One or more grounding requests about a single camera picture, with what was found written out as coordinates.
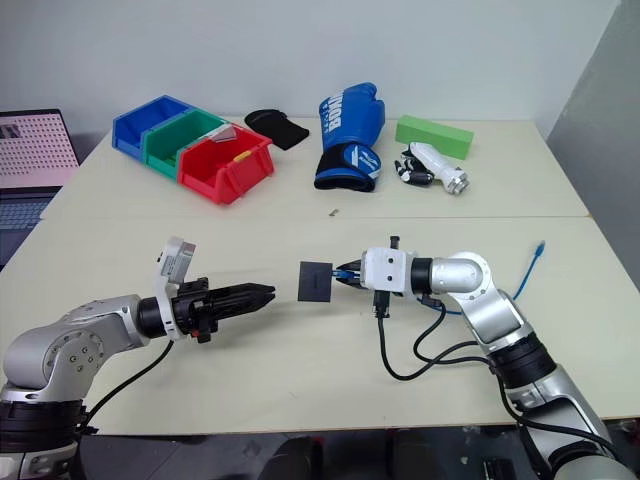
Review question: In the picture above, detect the white robotic hand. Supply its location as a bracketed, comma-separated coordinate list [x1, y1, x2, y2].
[393, 141, 471, 197]

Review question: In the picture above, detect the green plastic storage bin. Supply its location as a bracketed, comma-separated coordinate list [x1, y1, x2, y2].
[142, 108, 236, 181]

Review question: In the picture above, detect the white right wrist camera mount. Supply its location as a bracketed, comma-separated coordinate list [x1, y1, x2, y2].
[358, 246, 417, 297]

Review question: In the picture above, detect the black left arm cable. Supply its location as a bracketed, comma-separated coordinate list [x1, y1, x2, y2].
[82, 338, 175, 431]

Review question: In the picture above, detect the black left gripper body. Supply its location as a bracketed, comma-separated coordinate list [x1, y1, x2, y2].
[173, 276, 222, 345]

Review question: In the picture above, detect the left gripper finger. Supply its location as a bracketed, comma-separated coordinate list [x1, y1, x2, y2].
[209, 282, 277, 303]
[209, 293, 276, 321]

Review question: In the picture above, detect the blue Ethernet cable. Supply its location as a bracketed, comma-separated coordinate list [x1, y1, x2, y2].
[329, 240, 547, 317]

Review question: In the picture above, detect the blue plastic storage bin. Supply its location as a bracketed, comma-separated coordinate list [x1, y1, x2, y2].
[112, 95, 194, 159]

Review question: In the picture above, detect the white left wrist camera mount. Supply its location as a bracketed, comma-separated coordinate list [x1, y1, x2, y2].
[153, 235, 198, 342]

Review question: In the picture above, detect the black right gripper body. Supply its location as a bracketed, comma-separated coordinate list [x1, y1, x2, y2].
[349, 260, 392, 319]

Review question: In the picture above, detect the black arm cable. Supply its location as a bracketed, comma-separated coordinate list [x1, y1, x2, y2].
[82, 338, 175, 431]
[373, 294, 501, 382]

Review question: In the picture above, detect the blue boxing glove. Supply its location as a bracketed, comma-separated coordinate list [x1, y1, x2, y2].
[313, 82, 386, 193]

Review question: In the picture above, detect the clear silver plastic bag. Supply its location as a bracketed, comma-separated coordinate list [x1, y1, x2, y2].
[209, 124, 244, 146]

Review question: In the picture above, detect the laptop with pink screen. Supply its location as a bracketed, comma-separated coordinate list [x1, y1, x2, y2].
[0, 109, 81, 266]

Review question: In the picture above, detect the gray partition panel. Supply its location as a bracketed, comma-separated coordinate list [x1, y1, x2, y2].
[547, 0, 640, 296]

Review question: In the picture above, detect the red plastic storage bin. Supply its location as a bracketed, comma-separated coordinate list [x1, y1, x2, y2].
[177, 128, 275, 207]

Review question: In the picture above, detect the black fabric wrap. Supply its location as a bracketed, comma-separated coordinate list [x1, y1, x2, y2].
[243, 108, 311, 151]

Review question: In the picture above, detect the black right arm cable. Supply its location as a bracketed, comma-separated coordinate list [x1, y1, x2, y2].
[373, 294, 501, 382]

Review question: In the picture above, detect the green rectangular block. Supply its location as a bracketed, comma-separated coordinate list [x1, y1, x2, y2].
[394, 114, 475, 161]

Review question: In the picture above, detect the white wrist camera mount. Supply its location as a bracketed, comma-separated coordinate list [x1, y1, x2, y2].
[358, 246, 417, 297]
[153, 235, 198, 342]

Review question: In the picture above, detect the small black box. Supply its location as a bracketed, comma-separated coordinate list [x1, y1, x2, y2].
[297, 260, 335, 305]

